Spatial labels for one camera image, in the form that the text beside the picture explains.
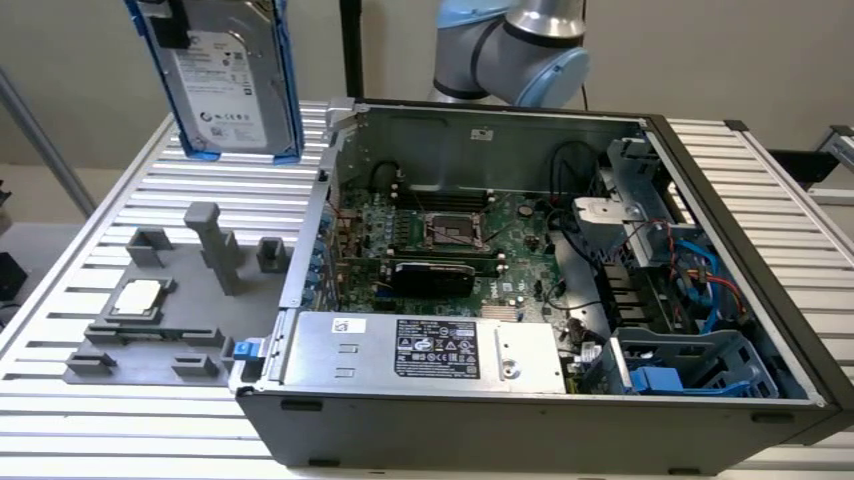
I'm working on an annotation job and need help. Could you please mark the blue plastic disk carrier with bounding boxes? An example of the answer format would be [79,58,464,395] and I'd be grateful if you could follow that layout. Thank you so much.
[626,367,686,396]

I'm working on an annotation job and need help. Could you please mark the bare metal drive cage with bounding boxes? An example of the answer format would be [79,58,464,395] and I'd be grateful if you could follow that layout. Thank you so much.
[597,137,709,269]

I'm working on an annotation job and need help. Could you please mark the tall black looped wire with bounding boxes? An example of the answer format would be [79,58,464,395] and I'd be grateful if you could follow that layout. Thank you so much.
[550,139,606,199]

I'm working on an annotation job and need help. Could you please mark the silver metal drive bracket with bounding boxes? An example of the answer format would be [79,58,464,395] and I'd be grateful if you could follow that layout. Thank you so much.
[571,196,633,236]

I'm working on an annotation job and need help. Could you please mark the silver CPU chip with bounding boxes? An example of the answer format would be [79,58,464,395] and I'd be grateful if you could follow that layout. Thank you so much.
[110,278,168,316]

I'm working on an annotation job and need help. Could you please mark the grey plastic parts rack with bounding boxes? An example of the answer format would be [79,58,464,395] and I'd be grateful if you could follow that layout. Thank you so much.
[63,202,299,386]

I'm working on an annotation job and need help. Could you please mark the black vertical pole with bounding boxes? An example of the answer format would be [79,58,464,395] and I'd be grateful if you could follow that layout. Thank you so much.
[338,0,366,99]

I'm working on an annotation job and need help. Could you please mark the slanted grey metal pole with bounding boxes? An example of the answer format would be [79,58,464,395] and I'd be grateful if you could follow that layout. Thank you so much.
[0,64,99,219]

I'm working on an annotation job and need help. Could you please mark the black plastic fan housing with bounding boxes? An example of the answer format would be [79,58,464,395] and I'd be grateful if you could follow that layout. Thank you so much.
[597,262,682,329]

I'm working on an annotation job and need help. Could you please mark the black box-shaped object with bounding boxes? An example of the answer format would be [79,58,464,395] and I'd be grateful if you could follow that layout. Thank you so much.
[0,252,29,301]

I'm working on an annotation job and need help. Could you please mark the open black PC case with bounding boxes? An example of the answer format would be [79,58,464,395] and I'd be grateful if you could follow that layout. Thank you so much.
[230,97,846,476]

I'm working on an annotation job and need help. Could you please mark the silver power supply unit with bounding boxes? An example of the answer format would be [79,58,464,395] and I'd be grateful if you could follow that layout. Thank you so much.
[279,310,569,396]

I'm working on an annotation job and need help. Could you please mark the hard disk with blue carrier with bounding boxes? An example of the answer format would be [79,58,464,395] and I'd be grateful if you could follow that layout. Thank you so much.
[123,0,306,166]

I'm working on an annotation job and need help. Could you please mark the black graphics card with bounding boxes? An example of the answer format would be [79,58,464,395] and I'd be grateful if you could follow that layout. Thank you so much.
[376,257,479,301]

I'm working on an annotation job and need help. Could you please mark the aluminium frame profile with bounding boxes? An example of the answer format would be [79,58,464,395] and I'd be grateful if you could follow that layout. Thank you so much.
[803,124,854,206]

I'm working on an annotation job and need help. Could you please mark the green Dell motherboard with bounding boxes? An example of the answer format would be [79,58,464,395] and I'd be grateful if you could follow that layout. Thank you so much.
[326,187,569,321]

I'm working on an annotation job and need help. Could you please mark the metal CPU socket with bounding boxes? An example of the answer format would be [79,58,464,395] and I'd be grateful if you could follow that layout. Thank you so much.
[416,209,493,249]

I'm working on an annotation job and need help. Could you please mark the blue data wire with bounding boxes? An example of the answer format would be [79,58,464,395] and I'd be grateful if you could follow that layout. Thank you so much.
[670,238,726,334]

